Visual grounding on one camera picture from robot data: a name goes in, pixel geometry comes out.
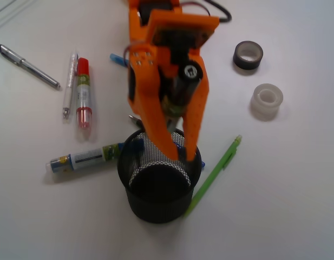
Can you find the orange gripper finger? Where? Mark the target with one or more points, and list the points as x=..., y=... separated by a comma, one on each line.
x=146, y=104
x=195, y=111

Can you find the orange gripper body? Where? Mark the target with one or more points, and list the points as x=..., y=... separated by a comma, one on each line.
x=161, y=34

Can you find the black cap marker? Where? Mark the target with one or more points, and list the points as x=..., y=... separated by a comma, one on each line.
x=179, y=93

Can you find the light blue pen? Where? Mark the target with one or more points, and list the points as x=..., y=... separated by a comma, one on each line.
x=119, y=60

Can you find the red cap marker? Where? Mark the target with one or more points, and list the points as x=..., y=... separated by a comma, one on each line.
x=83, y=109

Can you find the clear white pen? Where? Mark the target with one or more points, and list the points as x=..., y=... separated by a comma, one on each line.
x=72, y=71

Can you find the clear tape roll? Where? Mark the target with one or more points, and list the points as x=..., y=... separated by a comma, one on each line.
x=266, y=100

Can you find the small black tape roll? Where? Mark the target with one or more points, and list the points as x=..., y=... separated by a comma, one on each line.
x=248, y=55

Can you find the blue cap marker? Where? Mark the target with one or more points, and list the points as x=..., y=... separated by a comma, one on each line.
x=78, y=161

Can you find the dark blue ballpoint pen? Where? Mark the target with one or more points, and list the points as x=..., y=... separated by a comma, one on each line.
x=140, y=125

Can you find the black mesh pen holder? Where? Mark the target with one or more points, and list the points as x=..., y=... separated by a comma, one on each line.
x=159, y=190

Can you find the silver metal pen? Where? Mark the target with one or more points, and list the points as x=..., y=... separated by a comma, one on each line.
x=19, y=61

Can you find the green mechanical pencil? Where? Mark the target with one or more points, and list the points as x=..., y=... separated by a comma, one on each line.
x=221, y=165

